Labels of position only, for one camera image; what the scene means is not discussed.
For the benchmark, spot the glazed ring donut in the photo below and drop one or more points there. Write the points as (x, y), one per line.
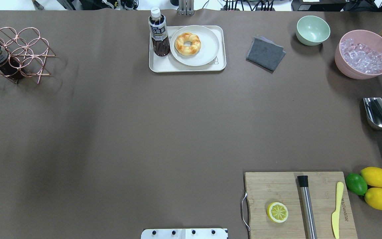
(188, 44)

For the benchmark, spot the white round plate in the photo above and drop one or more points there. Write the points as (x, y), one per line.
(208, 51)

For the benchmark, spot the cream rabbit serving tray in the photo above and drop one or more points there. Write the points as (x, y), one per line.
(164, 64)

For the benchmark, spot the upright dark tea bottle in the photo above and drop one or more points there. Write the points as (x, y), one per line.
(159, 33)

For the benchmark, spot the folded grey cloth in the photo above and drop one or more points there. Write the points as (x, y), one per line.
(265, 53)

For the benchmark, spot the bamboo cutting board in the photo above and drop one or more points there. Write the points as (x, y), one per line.
(263, 188)

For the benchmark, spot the half lemon slice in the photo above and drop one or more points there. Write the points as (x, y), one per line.
(277, 212)

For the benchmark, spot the mint green bowl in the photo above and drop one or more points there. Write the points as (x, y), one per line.
(312, 30)

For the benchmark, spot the steel muddler black tip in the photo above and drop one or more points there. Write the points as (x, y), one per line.
(307, 206)

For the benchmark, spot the yellow plastic knife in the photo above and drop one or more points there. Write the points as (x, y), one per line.
(335, 217)

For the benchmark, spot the green lime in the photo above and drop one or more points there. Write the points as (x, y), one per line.
(356, 184)

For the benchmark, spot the pink bowl of ice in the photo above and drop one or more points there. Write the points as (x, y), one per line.
(359, 54)

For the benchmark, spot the metal ice scoop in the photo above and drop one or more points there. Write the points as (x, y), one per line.
(373, 108)

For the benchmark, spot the upper yellow lemon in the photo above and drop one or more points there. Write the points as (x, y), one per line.
(372, 176)

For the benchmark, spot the yellow lemon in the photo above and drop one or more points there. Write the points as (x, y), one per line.
(373, 198)
(372, 176)

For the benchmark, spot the lower yellow lemon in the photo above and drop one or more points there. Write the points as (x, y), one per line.
(373, 198)

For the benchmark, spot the aluminium frame post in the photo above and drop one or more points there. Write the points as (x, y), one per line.
(186, 7)

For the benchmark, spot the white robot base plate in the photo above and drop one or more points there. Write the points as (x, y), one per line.
(185, 233)

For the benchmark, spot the copper wire bottle rack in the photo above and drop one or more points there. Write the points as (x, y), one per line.
(29, 49)

